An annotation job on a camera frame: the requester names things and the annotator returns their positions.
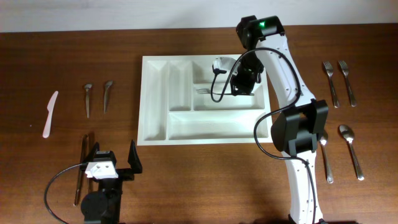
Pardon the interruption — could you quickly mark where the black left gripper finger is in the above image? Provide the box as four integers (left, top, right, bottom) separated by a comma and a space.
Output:
81, 142, 100, 164
127, 140, 142, 174

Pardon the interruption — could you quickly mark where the steel table knife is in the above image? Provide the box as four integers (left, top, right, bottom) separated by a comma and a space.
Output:
73, 134, 89, 207

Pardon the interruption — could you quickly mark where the steel fork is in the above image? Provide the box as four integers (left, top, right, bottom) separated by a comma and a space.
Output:
196, 88, 254, 96
338, 60, 357, 107
323, 61, 340, 108

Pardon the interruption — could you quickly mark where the steel tablespoon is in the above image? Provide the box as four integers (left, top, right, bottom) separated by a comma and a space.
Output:
338, 124, 364, 180
320, 130, 334, 184

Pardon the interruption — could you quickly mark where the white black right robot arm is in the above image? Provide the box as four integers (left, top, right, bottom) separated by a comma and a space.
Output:
229, 16, 328, 223

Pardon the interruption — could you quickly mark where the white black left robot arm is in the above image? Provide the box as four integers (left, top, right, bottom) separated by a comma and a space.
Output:
80, 141, 142, 223

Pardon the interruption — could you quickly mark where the white plastic knife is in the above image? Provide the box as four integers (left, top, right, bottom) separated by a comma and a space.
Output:
42, 91, 58, 139

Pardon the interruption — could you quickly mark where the small steel teaspoon left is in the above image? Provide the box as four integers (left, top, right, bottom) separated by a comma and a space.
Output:
84, 83, 93, 118

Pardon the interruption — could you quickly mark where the small steel teaspoon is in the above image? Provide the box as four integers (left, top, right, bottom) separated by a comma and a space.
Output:
103, 80, 113, 113
84, 83, 93, 118

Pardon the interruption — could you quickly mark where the white plastic cutlery tray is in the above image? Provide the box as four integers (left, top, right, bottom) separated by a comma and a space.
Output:
137, 55, 271, 146

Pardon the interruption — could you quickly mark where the small steel teaspoon right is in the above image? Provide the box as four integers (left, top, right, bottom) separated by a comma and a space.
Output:
103, 80, 113, 113

